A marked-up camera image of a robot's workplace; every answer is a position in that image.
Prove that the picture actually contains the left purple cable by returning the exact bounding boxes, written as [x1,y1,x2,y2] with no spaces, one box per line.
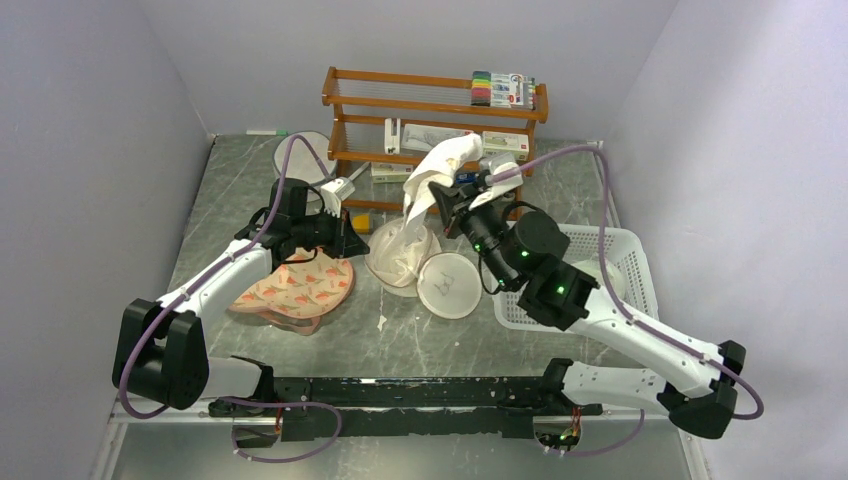
[117,133,336,421]

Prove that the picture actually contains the blue stapler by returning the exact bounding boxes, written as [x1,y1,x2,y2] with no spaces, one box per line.
[455,172,477,185]

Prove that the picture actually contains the yellow grey eraser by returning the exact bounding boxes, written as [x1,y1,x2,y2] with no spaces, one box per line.
[351,214,372,235]

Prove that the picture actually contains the beige mesh laundry bag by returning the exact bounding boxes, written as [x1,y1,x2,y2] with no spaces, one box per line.
[365,219,483,320]

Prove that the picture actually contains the white plastic basket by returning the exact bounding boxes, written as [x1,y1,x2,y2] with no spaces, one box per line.
[492,223,659,333]

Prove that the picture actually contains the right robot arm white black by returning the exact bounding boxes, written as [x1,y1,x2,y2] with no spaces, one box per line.
[428,184,746,439]

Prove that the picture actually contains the white satin bra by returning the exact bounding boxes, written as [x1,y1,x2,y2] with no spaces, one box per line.
[390,133,483,272]

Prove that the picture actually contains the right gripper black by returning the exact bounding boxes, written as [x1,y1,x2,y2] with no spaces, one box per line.
[431,178,518,290]

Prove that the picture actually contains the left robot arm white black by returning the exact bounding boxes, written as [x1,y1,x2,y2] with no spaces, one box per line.
[112,178,369,419]

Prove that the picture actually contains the white mesh laundry bag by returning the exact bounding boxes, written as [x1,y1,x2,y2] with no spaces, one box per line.
[273,131,337,188]

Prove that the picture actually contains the clear packaged item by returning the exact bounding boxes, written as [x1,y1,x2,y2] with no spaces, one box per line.
[400,123,469,152]

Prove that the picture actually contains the marker pen set pack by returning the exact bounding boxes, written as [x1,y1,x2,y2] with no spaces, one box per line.
[470,70,537,110]

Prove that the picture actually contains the green white box lower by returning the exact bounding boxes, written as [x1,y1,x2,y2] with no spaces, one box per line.
[370,162,414,184]

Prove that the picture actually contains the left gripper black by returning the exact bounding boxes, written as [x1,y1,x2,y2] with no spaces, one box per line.
[292,205,371,260]

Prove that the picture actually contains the white pink marker pen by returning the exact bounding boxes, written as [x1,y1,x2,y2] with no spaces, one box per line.
[347,162,370,183]

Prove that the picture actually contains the orange wooden shelf rack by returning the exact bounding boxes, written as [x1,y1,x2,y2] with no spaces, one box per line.
[321,67,549,176]

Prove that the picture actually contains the green white box upper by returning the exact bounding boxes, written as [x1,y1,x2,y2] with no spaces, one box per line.
[481,131,531,162]

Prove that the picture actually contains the pink floral bra bag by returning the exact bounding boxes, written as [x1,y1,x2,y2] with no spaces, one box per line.
[229,249,355,336]

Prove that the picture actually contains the green white box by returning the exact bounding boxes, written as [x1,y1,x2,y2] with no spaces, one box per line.
[481,131,531,162]
[370,162,414,184]

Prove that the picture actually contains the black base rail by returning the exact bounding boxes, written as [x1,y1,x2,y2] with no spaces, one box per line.
[109,374,657,442]

